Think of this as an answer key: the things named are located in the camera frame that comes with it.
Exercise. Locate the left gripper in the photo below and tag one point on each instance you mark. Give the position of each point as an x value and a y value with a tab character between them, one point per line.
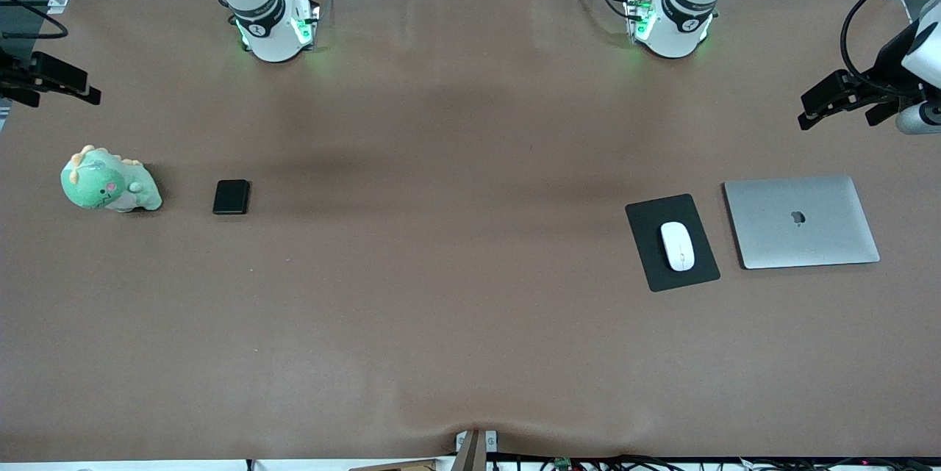
887	67

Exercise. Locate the black phone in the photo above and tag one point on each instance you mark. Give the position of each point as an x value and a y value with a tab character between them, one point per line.
231	197

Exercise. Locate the white computer mouse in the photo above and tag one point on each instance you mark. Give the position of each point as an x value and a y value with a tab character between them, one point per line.
677	245

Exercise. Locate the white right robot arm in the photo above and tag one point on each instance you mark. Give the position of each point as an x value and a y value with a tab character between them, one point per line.
265	23

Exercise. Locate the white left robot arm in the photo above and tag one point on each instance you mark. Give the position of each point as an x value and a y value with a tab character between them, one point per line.
680	23

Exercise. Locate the black mouse pad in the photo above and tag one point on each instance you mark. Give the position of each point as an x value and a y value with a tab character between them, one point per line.
647	236

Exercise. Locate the green dinosaur plush toy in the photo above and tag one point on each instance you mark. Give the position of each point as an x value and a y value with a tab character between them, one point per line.
99	184

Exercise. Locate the silver laptop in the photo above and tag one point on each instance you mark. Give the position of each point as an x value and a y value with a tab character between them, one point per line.
801	225

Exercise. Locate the metal camera bracket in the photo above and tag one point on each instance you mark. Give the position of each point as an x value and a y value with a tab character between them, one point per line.
470	449

